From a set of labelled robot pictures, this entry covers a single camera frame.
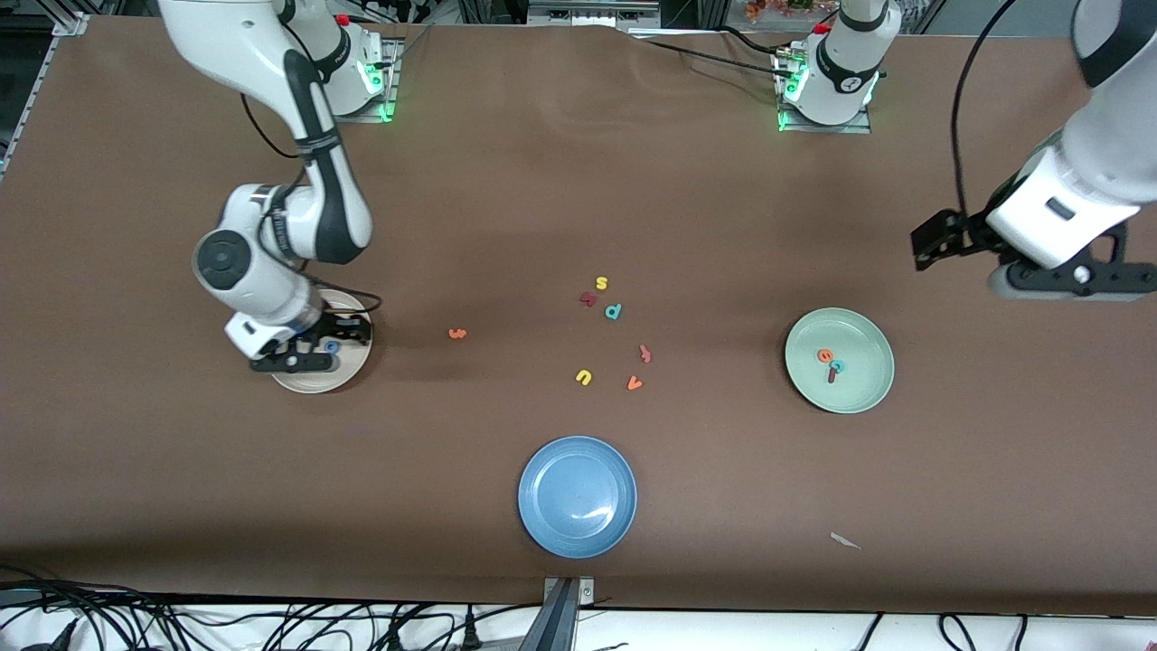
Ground aluminium frame rail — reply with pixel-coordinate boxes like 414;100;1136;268
0;0;89;173

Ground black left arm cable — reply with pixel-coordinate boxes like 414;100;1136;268
949;0;1018;218

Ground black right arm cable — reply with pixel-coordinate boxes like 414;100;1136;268
242;95;304;159

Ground grey metal equipment box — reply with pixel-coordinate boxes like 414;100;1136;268
527;0;663;26

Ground black cable on table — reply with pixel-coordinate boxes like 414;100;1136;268
628;34;796;82
719;25;787;57

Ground orange artificial flowers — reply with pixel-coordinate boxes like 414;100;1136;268
746;0;837;21

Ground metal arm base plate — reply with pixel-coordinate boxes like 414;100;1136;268
776;50;873;135
325;36;403;123

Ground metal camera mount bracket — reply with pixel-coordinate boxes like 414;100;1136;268
520;576;596;651

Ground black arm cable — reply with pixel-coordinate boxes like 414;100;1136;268
949;0;1018;218
242;95;304;159

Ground green plate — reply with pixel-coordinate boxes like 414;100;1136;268
785;307;896;415

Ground beige brown plate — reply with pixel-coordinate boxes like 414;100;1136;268
271;289;373;394

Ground blue plate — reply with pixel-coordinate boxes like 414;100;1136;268
518;436;638;559

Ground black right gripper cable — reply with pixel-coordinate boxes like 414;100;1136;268
298;262;382;316

